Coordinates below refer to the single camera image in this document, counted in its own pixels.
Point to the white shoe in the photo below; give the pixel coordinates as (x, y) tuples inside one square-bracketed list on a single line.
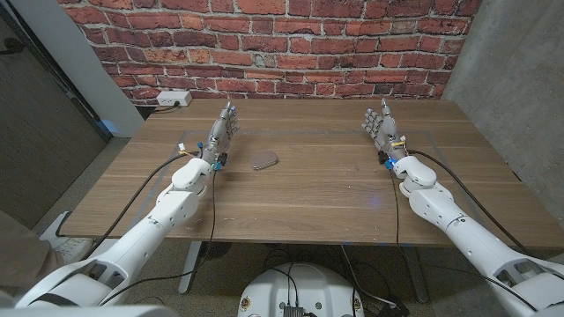
[(75, 248)]

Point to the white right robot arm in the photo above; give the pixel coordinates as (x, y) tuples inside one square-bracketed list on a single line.
[(462, 220)]

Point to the dark door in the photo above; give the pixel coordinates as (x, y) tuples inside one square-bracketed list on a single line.
[(44, 132)]

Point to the white floor platform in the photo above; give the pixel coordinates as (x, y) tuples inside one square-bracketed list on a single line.
[(55, 229)]

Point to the person in brown trousers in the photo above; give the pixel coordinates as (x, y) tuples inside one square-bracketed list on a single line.
[(22, 251)]

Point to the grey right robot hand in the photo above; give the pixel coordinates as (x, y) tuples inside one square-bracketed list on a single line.
[(388, 136)]

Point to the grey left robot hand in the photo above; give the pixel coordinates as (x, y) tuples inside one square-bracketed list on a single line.
[(220, 136)]

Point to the red brick print backdrop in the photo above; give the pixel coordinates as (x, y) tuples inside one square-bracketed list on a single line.
[(273, 44)]

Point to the grey table leg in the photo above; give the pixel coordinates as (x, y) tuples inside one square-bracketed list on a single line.
[(415, 273), (190, 264)]

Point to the black power adapter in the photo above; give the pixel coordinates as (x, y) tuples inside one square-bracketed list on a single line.
[(392, 310)]

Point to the white robot torso base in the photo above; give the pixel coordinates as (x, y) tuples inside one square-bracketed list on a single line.
[(304, 286)]

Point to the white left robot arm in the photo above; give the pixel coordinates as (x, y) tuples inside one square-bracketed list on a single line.
[(145, 229)]

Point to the black round floor disc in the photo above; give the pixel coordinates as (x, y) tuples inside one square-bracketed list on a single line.
[(216, 249)]

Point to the white power strip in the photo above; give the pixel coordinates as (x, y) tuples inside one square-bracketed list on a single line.
[(174, 98)]

